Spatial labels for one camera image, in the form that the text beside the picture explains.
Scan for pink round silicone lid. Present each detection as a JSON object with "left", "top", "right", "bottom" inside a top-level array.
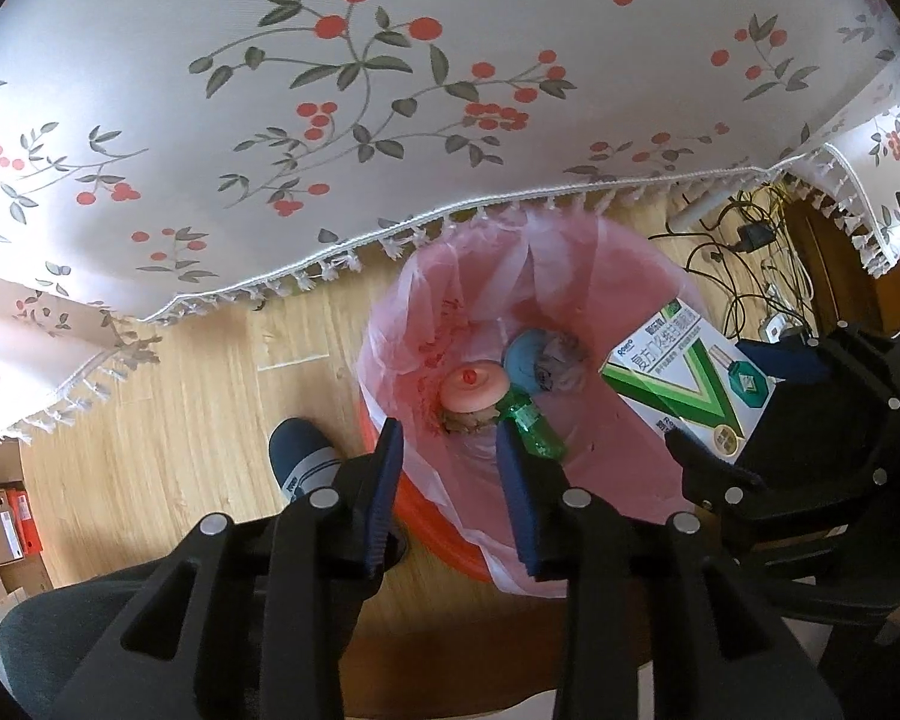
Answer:
[{"left": 439, "top": 361, "right": 511, "bottom": 421}]

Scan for green plastic bottle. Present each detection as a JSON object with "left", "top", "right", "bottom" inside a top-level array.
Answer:
[{"left": 495, "top": 386, "right": 567, "bottom": 460}]

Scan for brown paper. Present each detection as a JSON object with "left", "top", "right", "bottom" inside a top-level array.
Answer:
[{"left": 442, "top": 409, "right": 500, "bottom": 437}]

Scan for red bin with pink bag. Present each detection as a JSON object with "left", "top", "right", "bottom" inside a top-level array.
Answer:
[{"left": 356, "top": 210, "right": 728, "bottom": 601}]

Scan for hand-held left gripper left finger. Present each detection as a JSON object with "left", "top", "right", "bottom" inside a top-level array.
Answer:
[{"left": 49, "top": 416, "right": 406, "bottom": 720}]

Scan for red trash bin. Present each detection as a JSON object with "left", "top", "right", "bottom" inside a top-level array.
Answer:
[{"left": 356, "top": 390, "right": 496, "bottom": 584}]

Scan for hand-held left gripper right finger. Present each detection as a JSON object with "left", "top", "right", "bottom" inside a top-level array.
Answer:
[{"left": 493, "top": 424, "right": 841, "bottom": 720}]

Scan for brown wooden wardrobe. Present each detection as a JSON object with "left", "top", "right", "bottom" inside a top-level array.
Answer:
[{"left": 784, "top": 199, "right": 900, "bottom": 335}]

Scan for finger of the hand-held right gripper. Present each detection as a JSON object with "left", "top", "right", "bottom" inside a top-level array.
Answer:
[
  {"left": 735, "top": 321, "right": 900, "bottom": 482},
  {"left": 664, "top": 427, "right": 895, "bottom": 535}
]

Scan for black floor cables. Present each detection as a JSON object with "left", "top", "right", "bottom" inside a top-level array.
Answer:
[{"left": 682, "top": 184, "right": 822, "bottom": 342}]

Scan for red and white shoe box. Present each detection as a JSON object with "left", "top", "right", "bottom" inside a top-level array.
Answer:
[{"left": 0, "top": 487, "right": 50, "bottom": 593}]

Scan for white table leg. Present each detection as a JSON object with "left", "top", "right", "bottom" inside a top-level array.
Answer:
[{"left": 670, "top": 191, "right": 730, "bottom": 232}]

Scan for green and white carton box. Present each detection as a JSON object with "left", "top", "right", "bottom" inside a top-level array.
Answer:
[{"left": 598, "top": 300, "right": 777, "bottom": 464}]

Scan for floral white tablecloth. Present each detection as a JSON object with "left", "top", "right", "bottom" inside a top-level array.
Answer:
[{"left": 0, "top": 0, "right": 900, "bottom": 442}]

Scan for blue round silicone lid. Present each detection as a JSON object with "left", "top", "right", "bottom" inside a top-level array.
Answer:
[{"left": 502, "top": 330, "right": 563, "bottom": 395}]

